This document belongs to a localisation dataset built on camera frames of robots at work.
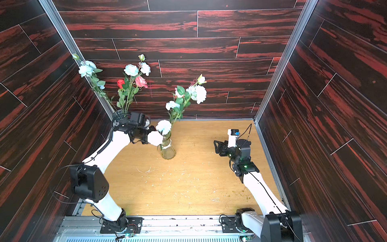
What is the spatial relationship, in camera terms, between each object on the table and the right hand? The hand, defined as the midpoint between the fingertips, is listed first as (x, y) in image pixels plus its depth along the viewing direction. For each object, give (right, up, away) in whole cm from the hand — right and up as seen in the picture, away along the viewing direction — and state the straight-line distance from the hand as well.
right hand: (223, 140), depth 83 cm
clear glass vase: (-33, -7, +14) cm, 37 cm away
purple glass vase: (-65, +16, +15) cm, 69 cm away
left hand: (-35, +3, +4) cm, 36 cm away
